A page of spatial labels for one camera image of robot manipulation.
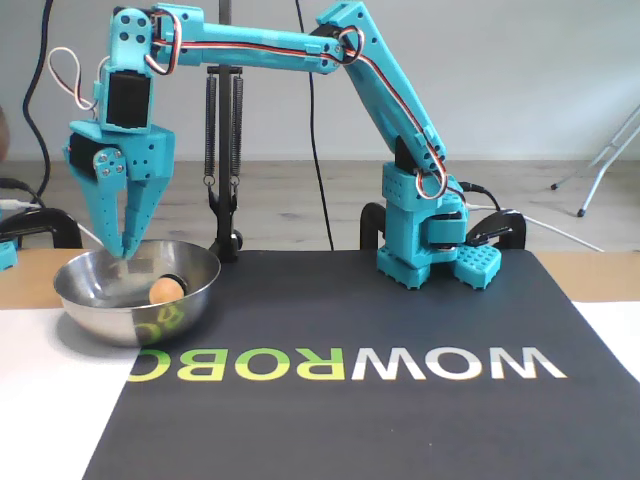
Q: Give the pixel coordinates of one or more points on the black table clamp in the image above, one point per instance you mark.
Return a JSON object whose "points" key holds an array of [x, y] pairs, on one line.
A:
{"points": [[60, 220], [510, 225], [370, 220]]}

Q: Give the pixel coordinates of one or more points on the metal bowl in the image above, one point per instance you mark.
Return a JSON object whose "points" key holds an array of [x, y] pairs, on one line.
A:
{"points": [[100, 320]]}

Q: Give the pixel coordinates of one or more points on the black coil spring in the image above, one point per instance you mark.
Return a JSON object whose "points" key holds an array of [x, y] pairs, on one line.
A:
{"points": [[237, 125], [210, 125]]}

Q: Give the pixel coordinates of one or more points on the tan ball with black base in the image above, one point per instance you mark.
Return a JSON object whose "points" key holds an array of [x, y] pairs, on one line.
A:
{"points": [[162, 292]]}

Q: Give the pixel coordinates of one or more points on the white metal stand legs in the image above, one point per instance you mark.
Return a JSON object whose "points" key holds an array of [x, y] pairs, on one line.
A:
{"points": [[595, 185]]}

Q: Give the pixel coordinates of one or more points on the small teal robot base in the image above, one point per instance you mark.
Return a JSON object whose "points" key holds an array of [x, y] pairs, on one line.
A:
{"points": [[7, 255]]}

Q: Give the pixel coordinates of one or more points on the black mat with WOWROBO print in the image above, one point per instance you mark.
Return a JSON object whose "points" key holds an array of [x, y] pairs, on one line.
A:
{"points": [[400, 440]]}

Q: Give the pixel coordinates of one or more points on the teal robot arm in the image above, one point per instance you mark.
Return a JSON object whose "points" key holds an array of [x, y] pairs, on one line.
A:
{"points": [[385, 100]]}

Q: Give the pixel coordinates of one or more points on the black camera stand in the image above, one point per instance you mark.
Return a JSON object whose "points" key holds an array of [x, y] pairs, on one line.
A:
{"points": [[226, 150]]}

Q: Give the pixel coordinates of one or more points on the white paper sheet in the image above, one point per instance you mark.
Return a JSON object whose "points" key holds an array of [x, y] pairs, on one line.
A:
{"points": [[50, 400], [620, 330]]}

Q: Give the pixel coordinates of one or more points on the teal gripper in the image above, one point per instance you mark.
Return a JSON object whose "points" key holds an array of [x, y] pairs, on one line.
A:
{"points": [[149, 159]]}

